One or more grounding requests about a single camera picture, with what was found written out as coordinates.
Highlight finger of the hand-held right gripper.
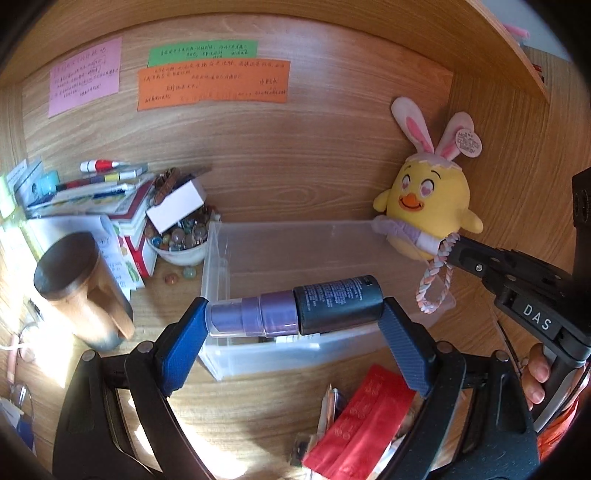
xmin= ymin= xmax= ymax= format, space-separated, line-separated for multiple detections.
xmin=445 ymin=235 xmax=514 ymax=296

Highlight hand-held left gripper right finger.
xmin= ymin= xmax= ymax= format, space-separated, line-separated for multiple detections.
xmin=378 ymin=296 xmax=541 ymax=480

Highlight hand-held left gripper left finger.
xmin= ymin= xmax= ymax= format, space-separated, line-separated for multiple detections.
xmin=53 ymin=296 xmax=218 ymax=480

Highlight red packet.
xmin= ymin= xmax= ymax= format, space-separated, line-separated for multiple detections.
xmin=302 ymin=364 xmax=416 ymax=480

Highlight purple black spray bottle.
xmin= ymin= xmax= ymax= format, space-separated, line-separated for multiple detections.
xmin=205 ymin=275 xmax=385 ymax=337

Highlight clear plastic storage bin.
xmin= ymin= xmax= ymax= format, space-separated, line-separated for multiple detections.
xmin=198 ymin=219 xmax=455 ymax=381

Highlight person's right hand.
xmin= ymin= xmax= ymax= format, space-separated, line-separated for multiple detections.
xmin=521 ymin=344 xmax=553 ymax=411

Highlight yellow chick plush toy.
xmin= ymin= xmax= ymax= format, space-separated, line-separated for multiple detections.
xmin=372 ymin=96 xmax=485 ymax=315

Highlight red white carton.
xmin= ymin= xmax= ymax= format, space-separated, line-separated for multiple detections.
xmin=117 ymin=222 xmax=160 ymax=278

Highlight white bowl of marbles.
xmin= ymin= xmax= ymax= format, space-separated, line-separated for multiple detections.
xmin=144 ymin=205 xmax=221 ymax=267

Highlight wooden mug with dark lid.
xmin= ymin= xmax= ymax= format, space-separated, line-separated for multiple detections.
xmin=33 ymin=232 xmax=136 ymax=350

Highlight small dark clip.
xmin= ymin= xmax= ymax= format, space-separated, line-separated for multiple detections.
xmin=290 ymin=434 xmax=320 ymax=468

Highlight white cardboard box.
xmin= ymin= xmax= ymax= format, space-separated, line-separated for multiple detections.
xmin=146 ymin=178 xmax=206 ymax=235

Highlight brown patterned hair clip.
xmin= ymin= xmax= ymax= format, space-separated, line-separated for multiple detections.
xmin=152 ymin=167 xmax=186 ymax=206

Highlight stack of books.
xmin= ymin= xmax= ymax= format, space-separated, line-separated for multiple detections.
xmin=25 ymin=173 xmax=160 ymax=278

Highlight white paper sheets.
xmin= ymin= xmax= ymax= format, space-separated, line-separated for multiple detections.
xmin=28 ymin=215 xmax=134 ymax=292

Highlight multicolour marker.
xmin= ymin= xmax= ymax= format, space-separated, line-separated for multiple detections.
xmin=55 ymin=167 xmax=145 ymax=192

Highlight red white marker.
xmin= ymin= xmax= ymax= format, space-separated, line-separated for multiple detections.
xmin=79 ymin=158 xmax=123 ymax=173

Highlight wooden shelf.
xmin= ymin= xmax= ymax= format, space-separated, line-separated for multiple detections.
xmin=478 ymin=0 xmax=555 ymax=104

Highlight orange paper note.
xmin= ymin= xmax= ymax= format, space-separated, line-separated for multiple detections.
xmin=137 ymin=59 xmax=291 ymax=112

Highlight pink paper note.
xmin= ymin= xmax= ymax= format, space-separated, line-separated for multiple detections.
xmin=48 ymin=37 xmax=123 ymax=118

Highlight green paper note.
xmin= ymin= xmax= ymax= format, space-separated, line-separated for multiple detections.
xmin=148 ymin=41 xmax=259 ymax=68

